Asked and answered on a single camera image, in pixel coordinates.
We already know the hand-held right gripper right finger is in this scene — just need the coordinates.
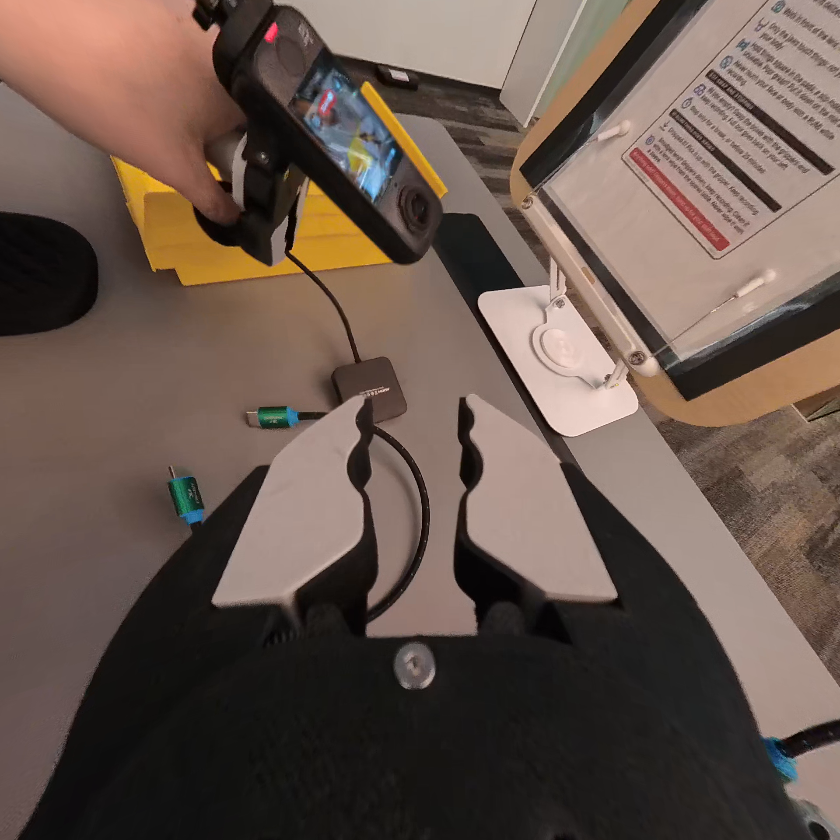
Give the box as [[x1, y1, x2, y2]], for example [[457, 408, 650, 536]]
[[453, 392, 620, 624]]

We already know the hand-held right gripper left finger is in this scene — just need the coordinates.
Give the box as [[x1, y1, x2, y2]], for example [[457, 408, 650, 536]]
[[211, 395, 382, 636]]

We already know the black braided hdmi cable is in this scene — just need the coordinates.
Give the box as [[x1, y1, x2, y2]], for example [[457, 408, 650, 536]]
[[166, 465, 208, 531], [245, 405, 432, 623], [761, 721, 840, 785]]

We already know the black square hdmi adapter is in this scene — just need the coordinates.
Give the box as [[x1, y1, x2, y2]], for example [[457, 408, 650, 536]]
[[330, 356, 409, 435]]

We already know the thin black adapter cable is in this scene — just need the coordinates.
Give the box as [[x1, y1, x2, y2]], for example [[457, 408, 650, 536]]
[[283, 249, 363, 363]]

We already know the person's left hand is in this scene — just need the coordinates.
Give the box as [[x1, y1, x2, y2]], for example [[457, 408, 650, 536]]
[[0, 0, 247, 225]]

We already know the white tablet stand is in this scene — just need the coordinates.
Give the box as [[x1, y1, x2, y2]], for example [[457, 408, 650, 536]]
[[477, 258, 639, 438]]

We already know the yellow plastic bin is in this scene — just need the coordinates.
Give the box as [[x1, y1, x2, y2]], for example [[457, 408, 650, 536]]
[[110, 82, 448, 287]]

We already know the dark flat table pad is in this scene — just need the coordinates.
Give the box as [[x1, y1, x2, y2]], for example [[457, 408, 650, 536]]
[[432, 212, 526, 299]]

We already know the black textured rounded object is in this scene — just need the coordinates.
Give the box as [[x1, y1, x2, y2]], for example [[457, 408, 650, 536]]
[[0, 211, 100, 337]]

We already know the framed instruction display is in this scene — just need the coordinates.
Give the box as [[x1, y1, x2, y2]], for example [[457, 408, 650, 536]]
[[511, 0, 840, 429]]

